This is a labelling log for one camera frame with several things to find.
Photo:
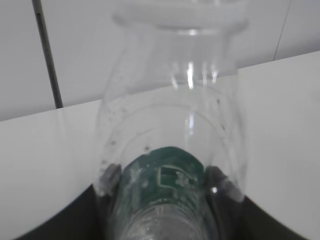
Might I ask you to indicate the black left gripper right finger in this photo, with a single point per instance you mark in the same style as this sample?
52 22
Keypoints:
252 210

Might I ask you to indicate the clear water bottle green label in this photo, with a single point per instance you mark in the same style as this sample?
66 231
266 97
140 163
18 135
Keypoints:
170 154

